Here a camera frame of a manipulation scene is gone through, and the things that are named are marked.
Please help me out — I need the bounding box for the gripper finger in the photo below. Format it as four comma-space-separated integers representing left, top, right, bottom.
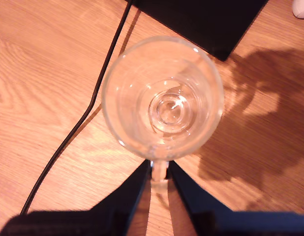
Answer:
167, 161, 233, 236
89, 161, 152, 236

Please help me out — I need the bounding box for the small footed glass cup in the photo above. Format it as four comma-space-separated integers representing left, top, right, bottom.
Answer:
101, 35, 225, 190

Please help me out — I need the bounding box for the large black Huawei monitor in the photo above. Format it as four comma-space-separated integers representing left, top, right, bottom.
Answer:
127, 0, 270, 62

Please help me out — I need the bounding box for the white game controller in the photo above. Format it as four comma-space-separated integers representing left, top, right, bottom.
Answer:
292, 0, 304, 19

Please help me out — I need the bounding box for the black cable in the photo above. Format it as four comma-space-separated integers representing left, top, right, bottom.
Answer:
20, 0, 136, 215

